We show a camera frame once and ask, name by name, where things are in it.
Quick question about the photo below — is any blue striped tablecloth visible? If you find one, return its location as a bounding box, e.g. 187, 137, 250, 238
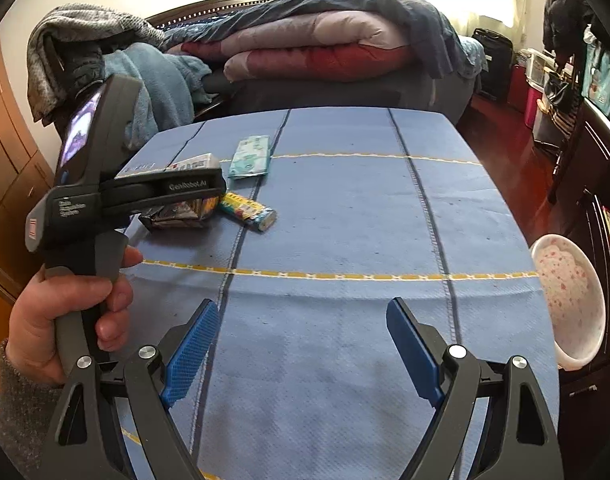
117, 106, 560, 480

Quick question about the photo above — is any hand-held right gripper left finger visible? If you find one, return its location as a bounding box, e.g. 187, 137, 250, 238
50, 299, 220, 480

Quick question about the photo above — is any striped bag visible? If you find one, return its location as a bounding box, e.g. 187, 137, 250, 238
542, 72, 580, 141

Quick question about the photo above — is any black coat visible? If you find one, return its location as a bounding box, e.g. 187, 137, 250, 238
542, 0, 593, 56

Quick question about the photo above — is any wooden wardrobe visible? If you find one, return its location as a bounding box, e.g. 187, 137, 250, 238
0, 25, 56, 421

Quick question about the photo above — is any pink speckled bowl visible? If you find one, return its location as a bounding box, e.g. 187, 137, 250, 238
529, 233, 608, 372

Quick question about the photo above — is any dark puffer jacket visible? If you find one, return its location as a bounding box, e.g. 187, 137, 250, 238
50, 35, 108, 126

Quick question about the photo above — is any dark wooden headboard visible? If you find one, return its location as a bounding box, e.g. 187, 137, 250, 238
145, 0, 290, 28

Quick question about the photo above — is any dark bed base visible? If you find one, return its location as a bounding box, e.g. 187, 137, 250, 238
195, 67, 478, 128

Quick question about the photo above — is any green packet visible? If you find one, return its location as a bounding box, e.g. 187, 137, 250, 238
228, 135, 272, 179

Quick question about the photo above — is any teal bag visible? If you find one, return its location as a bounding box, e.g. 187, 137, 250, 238
582, 35, 610, 116

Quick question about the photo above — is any black suitcase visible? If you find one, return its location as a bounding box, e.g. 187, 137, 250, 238
472, 27, 514, 103

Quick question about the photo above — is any small white box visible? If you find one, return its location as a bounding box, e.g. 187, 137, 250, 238
172, 154, 222, 173

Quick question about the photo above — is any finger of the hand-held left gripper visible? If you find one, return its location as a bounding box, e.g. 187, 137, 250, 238
99, 167, 228, 218

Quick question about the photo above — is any dark shiny wrapper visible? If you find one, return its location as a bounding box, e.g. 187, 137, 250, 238
138, 197, 218, 231

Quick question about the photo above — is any light blue fleece blanket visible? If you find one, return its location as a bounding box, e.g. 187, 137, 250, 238
102, 42, 213, 143

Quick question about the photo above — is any blue star pillow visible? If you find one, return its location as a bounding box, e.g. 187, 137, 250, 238
165, 12, 246, 31

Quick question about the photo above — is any person's left forearm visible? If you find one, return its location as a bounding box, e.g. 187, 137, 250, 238
0, 340, 66, 466

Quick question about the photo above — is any dark wooden dresser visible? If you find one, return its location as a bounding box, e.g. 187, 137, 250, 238
550, 95, 610, 480

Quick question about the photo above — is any white plastic drawer box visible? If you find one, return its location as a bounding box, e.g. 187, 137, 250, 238
527, 47, 566, 131

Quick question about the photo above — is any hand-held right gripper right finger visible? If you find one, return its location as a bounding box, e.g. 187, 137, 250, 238
386, 296, 564, 480

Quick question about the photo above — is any person's left hand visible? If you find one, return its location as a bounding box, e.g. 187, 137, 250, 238
0, 247, 143, 386

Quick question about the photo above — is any pink and red quilt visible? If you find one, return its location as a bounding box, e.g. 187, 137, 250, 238
182, 10, 426, 83

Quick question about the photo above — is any colourful paper tube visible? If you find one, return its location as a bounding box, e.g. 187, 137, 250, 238
217, 192, 278, 233

